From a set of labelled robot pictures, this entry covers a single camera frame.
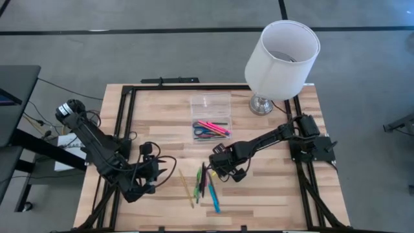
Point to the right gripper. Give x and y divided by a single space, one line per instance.
229 157

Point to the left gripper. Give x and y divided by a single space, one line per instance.
149 168

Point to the yellow pencil pink eraser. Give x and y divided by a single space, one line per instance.
186 188

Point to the orange pencil with eraser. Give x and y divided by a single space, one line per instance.
215 132

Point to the blue capped pen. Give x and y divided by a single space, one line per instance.
229 133

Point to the long matte black pen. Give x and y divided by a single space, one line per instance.
223 123

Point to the slim pink highlighter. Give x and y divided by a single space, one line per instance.
205 123

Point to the clear plastic supply box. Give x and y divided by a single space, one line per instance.
210 103

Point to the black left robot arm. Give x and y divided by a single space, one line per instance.
97 152

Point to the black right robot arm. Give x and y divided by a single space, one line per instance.
268 137

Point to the white paper box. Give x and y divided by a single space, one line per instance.
64 161

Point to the slim black pen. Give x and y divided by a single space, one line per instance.
202 181

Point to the light green marker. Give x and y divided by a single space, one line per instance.
198 176

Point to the thick black marker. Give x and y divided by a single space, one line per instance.
204 187

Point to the black mounting bar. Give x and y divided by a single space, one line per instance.
168 80

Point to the white shade table lamp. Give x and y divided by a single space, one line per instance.
275 77

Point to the black desk beam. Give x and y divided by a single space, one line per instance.
39 145

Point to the black caster wheel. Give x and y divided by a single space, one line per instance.
27 206

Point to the dark grey low desk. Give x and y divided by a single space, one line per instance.
8 168

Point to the dark tablet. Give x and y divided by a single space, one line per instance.
8 98

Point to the black floor stand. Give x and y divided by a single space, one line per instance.
401 123

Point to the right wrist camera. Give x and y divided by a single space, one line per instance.
239 174

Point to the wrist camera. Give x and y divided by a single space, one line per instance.
146 149
239 174

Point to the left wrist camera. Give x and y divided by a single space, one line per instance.
146 149

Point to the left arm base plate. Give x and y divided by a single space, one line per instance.
124 145

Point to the black aluminium table frame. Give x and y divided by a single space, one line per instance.
194 87

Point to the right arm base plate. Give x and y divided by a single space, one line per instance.
325 150

